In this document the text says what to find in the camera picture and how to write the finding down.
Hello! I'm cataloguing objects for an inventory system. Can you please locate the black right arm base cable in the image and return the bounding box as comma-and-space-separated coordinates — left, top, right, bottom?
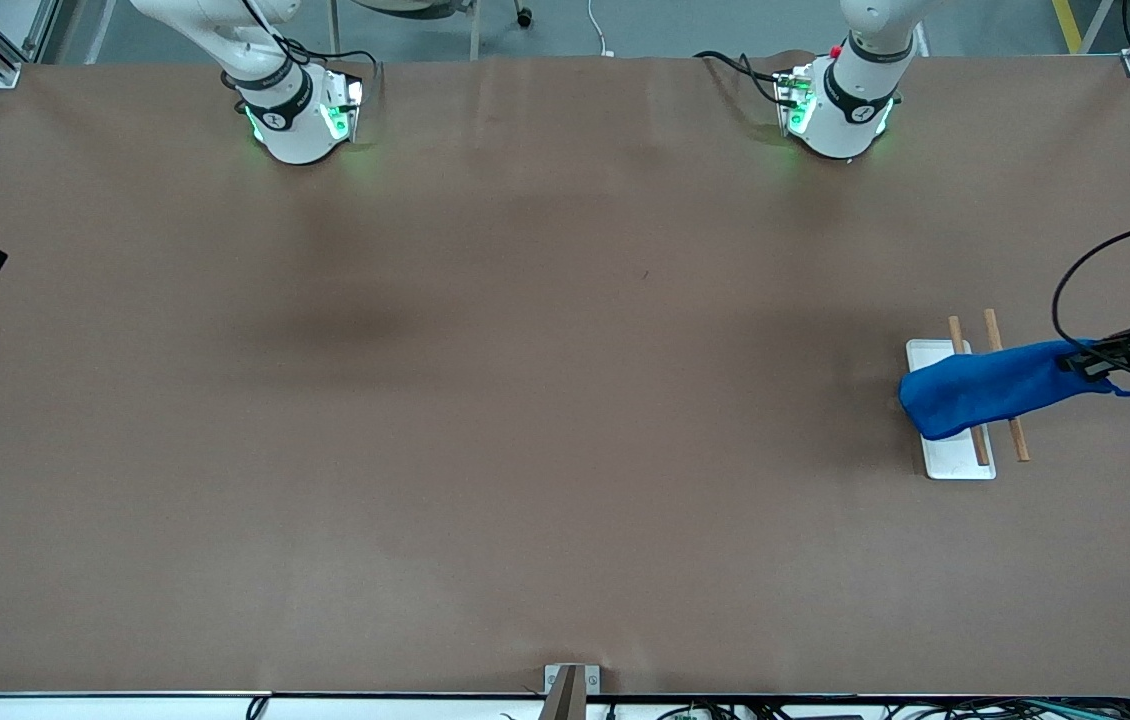
235, 0, 382, 101

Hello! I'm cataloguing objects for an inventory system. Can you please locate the black arm base cable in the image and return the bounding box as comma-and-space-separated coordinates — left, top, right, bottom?
693, 50, 796, 109
235, 0, 382, 101

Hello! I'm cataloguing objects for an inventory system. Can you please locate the blue microfibre towel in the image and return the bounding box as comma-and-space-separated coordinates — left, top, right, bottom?
898, 340, 1130, 442

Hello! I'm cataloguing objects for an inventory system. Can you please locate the white floor cable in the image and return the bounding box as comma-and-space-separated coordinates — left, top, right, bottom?
585, 0, 616, 58

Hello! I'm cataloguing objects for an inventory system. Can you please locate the office chair base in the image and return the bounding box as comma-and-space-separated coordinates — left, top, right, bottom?
328, 0, 534, 61

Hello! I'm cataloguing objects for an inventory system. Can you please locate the grey metal mount bracket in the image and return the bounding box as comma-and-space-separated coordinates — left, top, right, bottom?
543, 663, 601, 720

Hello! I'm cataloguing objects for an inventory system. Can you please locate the white rack base tray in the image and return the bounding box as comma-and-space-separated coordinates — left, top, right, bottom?
905, 308, 1032, 482

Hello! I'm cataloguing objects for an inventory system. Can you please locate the black left arm base cable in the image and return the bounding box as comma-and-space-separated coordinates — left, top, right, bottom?
693, 50, 796, 109

